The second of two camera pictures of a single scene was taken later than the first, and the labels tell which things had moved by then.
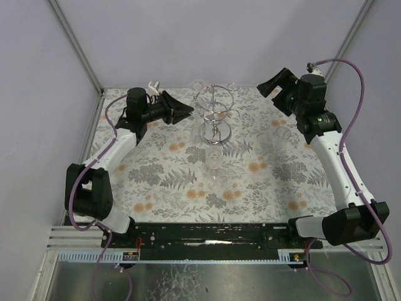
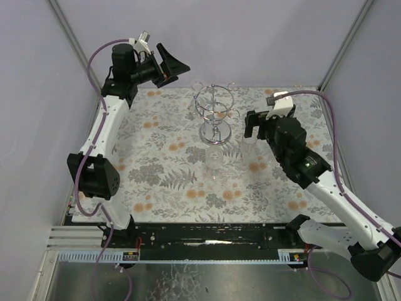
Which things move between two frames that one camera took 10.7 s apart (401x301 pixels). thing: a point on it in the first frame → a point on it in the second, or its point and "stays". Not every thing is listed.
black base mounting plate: (210, 241) stays
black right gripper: (282, 95) → (260, 126)
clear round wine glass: (214, 158) stays
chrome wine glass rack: (215, 102) stays
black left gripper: (169, 110) → (163, 74)
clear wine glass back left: (197, 86) stays
